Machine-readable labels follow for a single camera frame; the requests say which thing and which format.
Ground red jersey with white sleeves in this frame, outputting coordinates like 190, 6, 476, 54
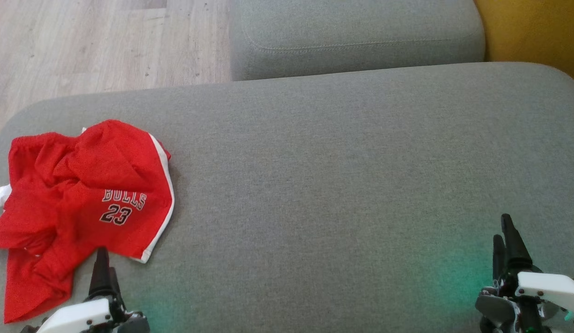
0, 184, 107, 324

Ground yellow sofa back cushion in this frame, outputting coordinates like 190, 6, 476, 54
474, 0, 574, 86

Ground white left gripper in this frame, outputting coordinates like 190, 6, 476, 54
37, 247, 150, 333

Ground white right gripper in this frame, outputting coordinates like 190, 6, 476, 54
475, 214, 574, 333

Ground red shorts with white trim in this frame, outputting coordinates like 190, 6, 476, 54
8, 119, 175, 264

